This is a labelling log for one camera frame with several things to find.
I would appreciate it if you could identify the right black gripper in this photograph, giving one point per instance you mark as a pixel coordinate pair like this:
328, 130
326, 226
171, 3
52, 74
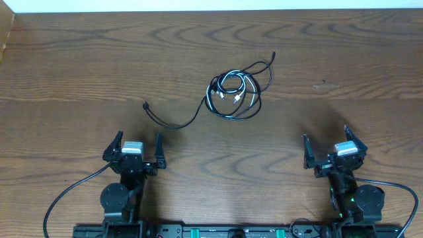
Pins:
310, 161

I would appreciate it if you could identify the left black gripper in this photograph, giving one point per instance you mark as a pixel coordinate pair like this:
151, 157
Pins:
152, 171

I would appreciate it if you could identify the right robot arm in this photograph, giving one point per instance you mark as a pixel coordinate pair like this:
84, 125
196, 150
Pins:
359, 206

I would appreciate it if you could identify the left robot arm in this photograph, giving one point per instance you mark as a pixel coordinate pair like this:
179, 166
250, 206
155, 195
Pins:
121, 200

